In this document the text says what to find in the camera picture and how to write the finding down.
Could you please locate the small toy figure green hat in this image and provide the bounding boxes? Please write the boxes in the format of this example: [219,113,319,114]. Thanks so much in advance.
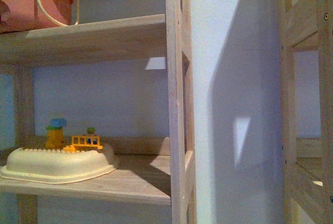
[87,127,97,145]

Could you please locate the yellow toy fence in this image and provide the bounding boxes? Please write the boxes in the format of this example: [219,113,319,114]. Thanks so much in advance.
[62,135,103,153]

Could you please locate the yellow toy tree block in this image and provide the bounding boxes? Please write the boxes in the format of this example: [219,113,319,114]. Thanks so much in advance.
[45,118,67,150]

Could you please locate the cream toy base tub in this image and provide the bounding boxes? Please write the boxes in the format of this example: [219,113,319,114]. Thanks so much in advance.
[1,144,119,184]

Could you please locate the pink bag with doll charm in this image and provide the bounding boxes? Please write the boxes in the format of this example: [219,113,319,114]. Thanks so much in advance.
[1,0,74,33]

